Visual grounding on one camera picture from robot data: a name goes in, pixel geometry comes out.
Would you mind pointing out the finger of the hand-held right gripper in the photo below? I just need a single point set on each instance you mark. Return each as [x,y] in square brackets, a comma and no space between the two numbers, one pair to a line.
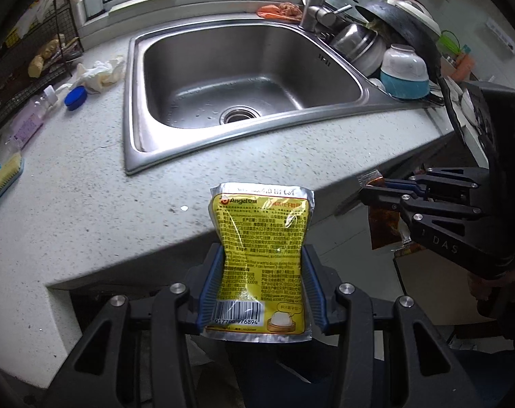
[449,178]
[436,210]

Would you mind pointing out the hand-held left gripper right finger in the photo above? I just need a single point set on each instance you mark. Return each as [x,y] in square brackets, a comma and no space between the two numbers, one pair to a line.
[313,284]

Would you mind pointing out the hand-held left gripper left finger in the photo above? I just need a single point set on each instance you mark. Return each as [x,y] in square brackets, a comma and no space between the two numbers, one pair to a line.
[210,280]

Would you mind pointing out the red sauce packet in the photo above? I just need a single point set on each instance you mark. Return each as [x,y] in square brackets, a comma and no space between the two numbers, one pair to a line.
[385,231]

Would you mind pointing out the yellow yeast packet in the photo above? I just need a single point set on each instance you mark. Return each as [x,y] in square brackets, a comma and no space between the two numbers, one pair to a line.
[257,238]

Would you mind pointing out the blue plastic lid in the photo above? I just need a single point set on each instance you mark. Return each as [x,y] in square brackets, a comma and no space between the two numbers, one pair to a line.
[75,97]

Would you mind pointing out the clear plastic bottle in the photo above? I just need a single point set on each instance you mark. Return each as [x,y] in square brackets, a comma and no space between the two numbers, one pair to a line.
[25,125]

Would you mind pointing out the person's right hand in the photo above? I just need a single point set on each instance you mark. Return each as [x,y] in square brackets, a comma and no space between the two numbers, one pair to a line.
[491,295]

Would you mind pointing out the person's leg blue trousers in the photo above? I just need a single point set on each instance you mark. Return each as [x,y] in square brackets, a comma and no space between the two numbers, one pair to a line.
[274,374]

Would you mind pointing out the white and blue bowl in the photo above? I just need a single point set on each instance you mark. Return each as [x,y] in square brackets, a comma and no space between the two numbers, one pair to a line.
[404,72]

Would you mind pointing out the green plastic basket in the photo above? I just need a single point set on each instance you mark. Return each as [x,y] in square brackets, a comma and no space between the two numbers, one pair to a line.
[448,42]

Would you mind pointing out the black wok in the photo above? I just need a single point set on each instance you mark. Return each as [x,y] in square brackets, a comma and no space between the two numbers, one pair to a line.
[415,38]

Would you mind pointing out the steel mixing bowl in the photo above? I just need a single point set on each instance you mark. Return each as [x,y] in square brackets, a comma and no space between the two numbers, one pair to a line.
[359,46]

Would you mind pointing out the white rice cooker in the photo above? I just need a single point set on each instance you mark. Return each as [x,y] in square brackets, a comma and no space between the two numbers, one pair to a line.
[415,10]

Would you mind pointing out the stainless steel sink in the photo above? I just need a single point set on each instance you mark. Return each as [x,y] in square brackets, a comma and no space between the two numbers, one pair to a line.
[240,72]

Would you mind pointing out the yellow scrub brush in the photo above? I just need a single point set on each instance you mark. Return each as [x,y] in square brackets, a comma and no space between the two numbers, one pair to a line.
[6,174]

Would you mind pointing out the orange cloth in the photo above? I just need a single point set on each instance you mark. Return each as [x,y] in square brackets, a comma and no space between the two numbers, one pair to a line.
[278,10]

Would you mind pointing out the ginger root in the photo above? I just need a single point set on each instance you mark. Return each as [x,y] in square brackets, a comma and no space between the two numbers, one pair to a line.
[42,59]

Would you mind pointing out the white wall socket strip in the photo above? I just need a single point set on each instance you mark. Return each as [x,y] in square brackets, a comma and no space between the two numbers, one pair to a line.
[502,36]

